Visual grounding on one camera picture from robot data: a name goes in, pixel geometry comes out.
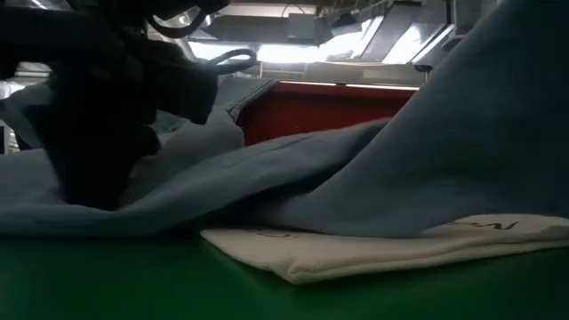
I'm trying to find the white printed tote bag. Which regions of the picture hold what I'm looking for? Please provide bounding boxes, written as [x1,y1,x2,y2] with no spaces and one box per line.
[199,213,569,285]

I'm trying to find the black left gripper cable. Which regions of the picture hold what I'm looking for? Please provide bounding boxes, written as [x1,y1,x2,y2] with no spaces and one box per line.
[146,8,259,76]

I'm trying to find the light blue denim jeans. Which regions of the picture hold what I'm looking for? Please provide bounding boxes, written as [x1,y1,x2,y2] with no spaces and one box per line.
[0,0,569,239]

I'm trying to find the grey ceiling box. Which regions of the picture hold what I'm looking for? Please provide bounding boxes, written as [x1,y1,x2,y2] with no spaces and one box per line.
[287,12,322,45]

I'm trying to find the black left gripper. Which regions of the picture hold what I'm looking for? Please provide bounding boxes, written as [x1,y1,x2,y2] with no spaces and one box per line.
[44,30,219,212]

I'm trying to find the red plastic laundry bin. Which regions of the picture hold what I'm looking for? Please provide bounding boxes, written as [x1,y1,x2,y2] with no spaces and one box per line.
[237,81,421,148]

